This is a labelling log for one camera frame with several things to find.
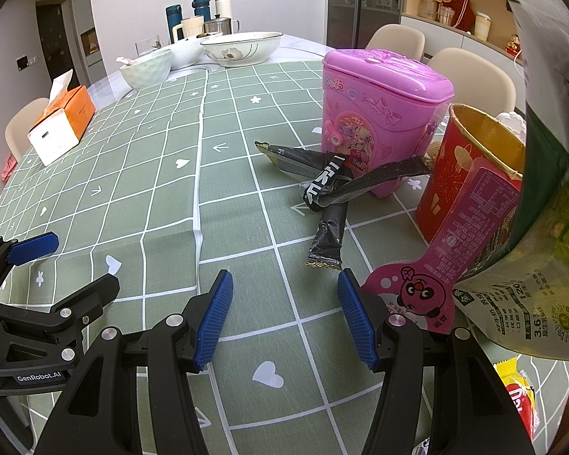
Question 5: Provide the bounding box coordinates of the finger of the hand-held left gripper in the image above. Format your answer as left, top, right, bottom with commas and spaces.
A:
0, 272, 120, 358
0, 232, 60, 295

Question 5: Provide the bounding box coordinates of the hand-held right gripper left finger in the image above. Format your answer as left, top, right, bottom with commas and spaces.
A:
35, 269, 234, 455

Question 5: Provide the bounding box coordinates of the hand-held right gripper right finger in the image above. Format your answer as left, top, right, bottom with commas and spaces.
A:
336, 268, 536, 455

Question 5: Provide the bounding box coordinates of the pink cartoon wrapper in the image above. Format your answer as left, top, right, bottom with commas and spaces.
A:
360, 152, 522, 335

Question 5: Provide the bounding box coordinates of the black foil wrapper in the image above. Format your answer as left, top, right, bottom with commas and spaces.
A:
255, 140, 432, 271

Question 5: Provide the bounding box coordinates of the red yellow snack wrapper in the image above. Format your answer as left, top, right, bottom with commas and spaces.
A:
495, 358, 539, 441

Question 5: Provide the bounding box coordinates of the red paper cup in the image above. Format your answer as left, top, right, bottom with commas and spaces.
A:
415, 103, 527, 247

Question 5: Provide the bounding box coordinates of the pink plastic toy box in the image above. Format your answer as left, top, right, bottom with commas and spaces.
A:
320, 47, 455, 200

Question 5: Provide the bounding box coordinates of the beige chair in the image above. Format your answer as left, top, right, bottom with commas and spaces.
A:
5, 98, 50, 164
427, 47, 517, 115
365, 24, 425, 62

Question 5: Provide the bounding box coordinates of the orange tissue box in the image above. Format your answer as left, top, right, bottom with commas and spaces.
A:
27, 69, 96, 166

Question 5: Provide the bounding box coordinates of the green checked tablecloth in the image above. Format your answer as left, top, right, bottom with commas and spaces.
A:
0, 54, 569, 455

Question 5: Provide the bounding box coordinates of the green white printed packet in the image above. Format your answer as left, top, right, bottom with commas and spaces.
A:
453, 0, 569, 361

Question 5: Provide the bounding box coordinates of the dark door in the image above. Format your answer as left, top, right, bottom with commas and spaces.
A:
35, 0, 77, 86

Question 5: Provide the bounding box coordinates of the pale green bowl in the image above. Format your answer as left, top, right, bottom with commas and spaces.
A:
119, 47, 172, 91

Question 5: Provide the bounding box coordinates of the glass cup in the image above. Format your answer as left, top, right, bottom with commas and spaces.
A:
135, 35, 164, 58

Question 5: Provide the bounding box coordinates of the white scalloped plastic piece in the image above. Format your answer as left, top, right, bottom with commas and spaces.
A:
495, 111, 527, 140

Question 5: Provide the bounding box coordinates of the white jug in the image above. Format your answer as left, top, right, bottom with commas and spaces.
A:
171, 16, 206, 44

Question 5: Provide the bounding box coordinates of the large white flower bowl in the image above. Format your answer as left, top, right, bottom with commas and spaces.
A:
200, 31, 284, 68

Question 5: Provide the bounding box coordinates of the steel mug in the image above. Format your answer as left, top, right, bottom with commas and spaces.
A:
203, 16, 242, 36

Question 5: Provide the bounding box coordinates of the grey glass cabinet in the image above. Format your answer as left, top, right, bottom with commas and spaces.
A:
326, 0, 409, 50

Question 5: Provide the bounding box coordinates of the cream lidded cup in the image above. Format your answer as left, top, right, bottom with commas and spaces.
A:
474, 12, 493, 41

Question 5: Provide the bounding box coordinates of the dried bouquet with red bag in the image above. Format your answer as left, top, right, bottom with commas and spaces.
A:
431, 0, 475, 33

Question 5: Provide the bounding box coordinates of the beige wall cabinet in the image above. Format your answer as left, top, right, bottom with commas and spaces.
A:
399, 0, 527, 72

